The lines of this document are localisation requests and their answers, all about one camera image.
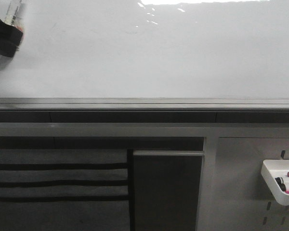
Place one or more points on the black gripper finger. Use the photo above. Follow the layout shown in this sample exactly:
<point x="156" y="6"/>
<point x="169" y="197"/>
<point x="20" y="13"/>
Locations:
<point x="10" y="39"/>

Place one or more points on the white black whiteboard marker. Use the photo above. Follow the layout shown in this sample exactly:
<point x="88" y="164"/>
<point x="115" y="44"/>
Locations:
<point x="11" y="15"/>

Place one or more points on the dark grey flat panel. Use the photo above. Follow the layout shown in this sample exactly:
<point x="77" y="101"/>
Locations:
<point x="166" y="187"/>

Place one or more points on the grey slotted pegboard panel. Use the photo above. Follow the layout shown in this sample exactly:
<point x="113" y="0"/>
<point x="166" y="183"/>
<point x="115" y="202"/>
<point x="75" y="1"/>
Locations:
<point x="242" y="200"/>

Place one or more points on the white plastic marker tray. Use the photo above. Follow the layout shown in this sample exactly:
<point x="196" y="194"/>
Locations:
<point x="272" y="169"/>

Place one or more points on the black capped marker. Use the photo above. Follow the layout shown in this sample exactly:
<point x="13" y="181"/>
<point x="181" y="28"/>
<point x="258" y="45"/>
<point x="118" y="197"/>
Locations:
<point x="282" y="180"/>

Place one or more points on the white whiteboard with frame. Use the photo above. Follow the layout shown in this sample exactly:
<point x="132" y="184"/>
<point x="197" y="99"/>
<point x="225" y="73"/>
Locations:
<point x="150" y="54"/>

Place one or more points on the grey metal shelf frame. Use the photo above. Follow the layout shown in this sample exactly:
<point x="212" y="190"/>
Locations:
<point x="212" y="132"/>

